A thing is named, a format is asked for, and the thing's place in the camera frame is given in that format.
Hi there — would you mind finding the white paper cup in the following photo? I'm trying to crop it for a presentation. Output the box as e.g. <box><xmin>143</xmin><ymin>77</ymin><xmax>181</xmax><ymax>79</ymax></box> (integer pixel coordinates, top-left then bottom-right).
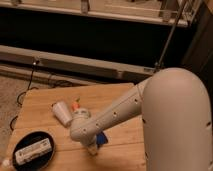
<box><xmin>52</xmin><ymin>101</ymin><xmax>72</xmax><ymax>127</ymax></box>

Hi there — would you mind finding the metal pole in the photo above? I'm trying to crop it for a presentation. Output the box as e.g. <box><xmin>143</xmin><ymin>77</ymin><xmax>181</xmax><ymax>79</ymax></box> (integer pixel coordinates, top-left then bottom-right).
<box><xmin>154</xmin><ymin>0</ymin><xmax>187</xmax><ymax>72</ymax></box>

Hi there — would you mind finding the small white object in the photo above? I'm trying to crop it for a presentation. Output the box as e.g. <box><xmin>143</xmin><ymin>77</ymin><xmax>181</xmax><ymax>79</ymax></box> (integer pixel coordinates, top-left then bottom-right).
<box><xmin>2</xmin><ymin>159</ymin><xmax>10</xmax><ymax>167</ymax></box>

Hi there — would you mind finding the black round plate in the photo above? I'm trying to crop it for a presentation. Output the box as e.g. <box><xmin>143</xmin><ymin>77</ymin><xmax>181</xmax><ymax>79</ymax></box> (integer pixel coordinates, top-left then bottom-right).
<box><xmin>12</xmin><ymin>131</ymin><xmax>55</xmax><ymax>171</ymax></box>

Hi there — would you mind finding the blue triangular object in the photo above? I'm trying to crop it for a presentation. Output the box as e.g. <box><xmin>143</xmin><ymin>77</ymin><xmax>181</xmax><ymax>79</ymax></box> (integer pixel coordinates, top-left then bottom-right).
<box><xmin>96</xmin><ymin>132</ymin><xmax>108</xmax><ymax>146</ymax></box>

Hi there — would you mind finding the white rectangular box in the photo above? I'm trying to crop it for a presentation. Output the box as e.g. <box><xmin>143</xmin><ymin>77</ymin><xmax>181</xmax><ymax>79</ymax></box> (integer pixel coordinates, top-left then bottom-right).
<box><xmin>15</xmin><ymin>138</ymin><xmax>52</xmax><ymax>165</ymax></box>

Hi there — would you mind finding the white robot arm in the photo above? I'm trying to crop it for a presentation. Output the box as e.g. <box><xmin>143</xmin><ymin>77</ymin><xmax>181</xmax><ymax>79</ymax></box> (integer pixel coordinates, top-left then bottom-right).
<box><xmin>70</xmin><ymin>68</ymin><xmax>213</xmax><ymax>171</ymax></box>

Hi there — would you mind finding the small orange carrot toy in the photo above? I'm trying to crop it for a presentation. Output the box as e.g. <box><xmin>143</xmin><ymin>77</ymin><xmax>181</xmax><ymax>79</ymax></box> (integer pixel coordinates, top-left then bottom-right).
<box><xmin>71</xmin><ymin>98</ymin><xmax>80</xmax><ymax>111</ymax></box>

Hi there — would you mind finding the grey baseboard rail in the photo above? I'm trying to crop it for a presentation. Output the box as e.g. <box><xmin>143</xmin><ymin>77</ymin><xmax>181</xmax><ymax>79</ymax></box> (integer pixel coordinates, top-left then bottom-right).
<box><xmin>0</xmin><ymin>45</ymin><xmax>154</xmax><ymax>82</ymax></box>

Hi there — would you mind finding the black cable on floor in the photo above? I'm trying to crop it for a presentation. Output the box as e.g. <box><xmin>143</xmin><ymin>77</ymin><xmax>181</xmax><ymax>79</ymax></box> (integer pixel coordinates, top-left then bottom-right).
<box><xmin>9</xmin><ymin>59</ymin><xmax>81</xmax><ymax>132</ymax></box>

